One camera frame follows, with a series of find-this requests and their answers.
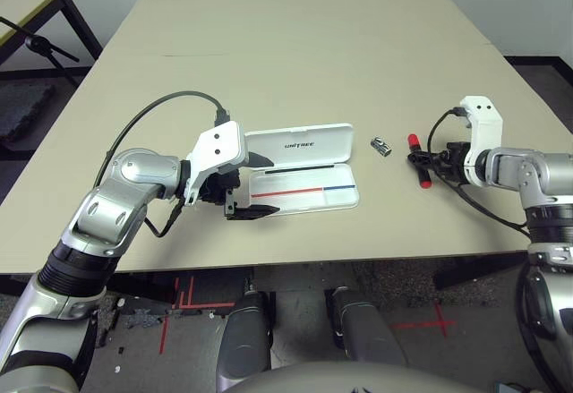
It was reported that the dark foam floor mat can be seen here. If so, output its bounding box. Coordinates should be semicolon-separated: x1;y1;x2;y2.
0;78;58;143

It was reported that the grey left robot leg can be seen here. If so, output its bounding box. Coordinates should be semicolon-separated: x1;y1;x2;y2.
216;292;273;389

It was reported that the red floor tape cross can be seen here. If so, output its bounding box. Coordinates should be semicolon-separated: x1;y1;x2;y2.
392;305;458;337

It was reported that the white plastic pencil case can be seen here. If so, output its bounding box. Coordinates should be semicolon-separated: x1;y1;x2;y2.
244;123;362;216

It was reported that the small silver black clip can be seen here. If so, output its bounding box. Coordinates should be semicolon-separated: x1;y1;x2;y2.
369;134;394;158

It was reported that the grey robot leg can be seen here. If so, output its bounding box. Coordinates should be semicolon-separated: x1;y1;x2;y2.
216;292;273;389
329;286;407;367

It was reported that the short black left gripper cable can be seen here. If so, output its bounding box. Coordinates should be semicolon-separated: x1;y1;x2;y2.
142;200;184;238

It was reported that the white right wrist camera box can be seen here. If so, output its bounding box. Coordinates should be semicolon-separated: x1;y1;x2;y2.
456;95;505;186

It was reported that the grey right robot leg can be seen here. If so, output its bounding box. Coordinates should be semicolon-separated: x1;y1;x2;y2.
329;286;407;367

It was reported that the red and black marker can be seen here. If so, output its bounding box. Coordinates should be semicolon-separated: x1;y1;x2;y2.
406;132;433;189

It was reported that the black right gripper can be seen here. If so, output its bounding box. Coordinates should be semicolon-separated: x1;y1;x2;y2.
406;141;469;184

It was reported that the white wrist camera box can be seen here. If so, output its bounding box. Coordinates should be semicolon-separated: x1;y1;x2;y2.
456;95;505;186
185;119;248;206

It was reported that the beige side table black frame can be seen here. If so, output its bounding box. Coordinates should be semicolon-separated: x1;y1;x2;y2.
0;0;103;81

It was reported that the grey robot torso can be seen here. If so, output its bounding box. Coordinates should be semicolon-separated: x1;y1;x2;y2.
226;361;493;393

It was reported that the black table underframe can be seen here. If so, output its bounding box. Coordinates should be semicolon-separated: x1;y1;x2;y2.
107;252;534;304

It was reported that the black tripod stand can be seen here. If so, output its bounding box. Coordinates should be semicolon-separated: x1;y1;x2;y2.
0;15;81;88

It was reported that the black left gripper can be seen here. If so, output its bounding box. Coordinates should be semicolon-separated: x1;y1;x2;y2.
201;150;279;222

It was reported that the black left camera cable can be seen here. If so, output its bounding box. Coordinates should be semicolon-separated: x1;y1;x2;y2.
98;90;232;188

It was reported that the thin black pencil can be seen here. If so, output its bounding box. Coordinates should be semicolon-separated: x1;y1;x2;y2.
263;164;336;175

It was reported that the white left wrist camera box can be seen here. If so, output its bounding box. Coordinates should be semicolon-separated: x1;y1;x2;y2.
185;119;248;206

